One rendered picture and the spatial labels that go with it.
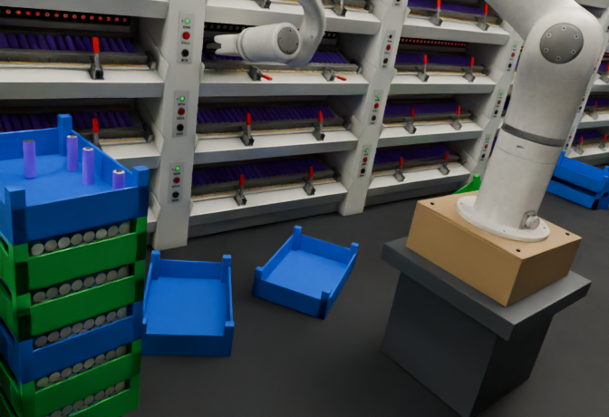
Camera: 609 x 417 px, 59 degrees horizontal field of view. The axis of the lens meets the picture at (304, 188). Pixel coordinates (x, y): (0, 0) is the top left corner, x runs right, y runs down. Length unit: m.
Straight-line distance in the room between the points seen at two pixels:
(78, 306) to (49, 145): 0.34
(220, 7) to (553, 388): 1.21
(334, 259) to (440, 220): 0.59
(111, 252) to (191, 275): 0.60
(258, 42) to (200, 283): 0.63
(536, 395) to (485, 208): 0.47
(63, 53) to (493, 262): 1.04
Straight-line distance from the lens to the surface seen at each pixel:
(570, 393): 1.45
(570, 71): 1.02
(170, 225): 1.57
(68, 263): 0.87
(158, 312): 1.35
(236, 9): 1.47
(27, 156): 1.00
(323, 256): 1.65
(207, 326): 1.31
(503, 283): 1.08
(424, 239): 1.16
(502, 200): 1.12
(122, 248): 0.90
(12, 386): 1.02
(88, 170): 0.98
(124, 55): 1.43
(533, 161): 1.10
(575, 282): 1.29
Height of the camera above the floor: 0.80
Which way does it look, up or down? 22 degrees down
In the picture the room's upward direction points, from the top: 9 degrees clockwise
